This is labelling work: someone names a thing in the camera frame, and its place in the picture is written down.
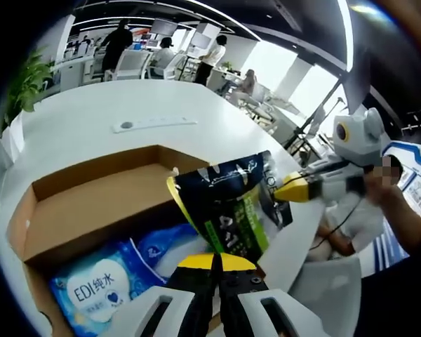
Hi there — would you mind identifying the white table power strip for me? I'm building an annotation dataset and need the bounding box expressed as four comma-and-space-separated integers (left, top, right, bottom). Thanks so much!
112, 114, 199, 134

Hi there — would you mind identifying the brown cardboard shoe box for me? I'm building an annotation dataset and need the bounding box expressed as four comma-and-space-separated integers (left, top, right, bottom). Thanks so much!
6, 144, 267, 337

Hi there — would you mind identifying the white mesh office chair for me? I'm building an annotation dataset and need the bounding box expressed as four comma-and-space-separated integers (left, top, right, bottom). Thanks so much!
287, 252, 364, 317

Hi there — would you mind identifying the navy green soft packet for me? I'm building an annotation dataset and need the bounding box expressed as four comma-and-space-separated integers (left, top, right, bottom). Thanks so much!
166, 150, 294, 264

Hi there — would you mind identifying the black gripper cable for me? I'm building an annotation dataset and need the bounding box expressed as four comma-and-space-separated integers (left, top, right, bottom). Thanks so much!
310, 196, 366, 250

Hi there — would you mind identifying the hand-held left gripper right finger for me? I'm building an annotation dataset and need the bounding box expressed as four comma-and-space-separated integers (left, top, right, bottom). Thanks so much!
213, 253, 323, 337

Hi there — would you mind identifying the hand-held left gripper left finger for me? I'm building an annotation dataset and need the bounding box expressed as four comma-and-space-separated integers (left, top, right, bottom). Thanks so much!
105, 253, 220, 337

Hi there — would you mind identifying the person's right hand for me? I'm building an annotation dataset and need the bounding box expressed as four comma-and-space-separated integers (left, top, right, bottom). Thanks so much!
366, 175, 414, 219

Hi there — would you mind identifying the black tripod stand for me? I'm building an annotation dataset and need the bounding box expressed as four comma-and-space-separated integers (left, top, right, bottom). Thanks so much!
286, 79, 348, 159

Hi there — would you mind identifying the dark wall monitor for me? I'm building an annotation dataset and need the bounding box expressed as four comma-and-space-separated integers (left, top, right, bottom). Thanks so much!
150, 19, 178, 36

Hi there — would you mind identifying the blue wet wipes packet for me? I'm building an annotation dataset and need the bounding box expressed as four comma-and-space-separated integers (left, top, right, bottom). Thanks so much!
48, 238, 169, 337

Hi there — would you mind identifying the green potted plant white pot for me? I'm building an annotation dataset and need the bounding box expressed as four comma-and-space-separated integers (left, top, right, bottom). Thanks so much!
0, 47, 55, 166

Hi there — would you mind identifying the desk monitor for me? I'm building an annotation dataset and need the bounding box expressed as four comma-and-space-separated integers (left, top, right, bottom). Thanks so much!
191, 31, 211, 48

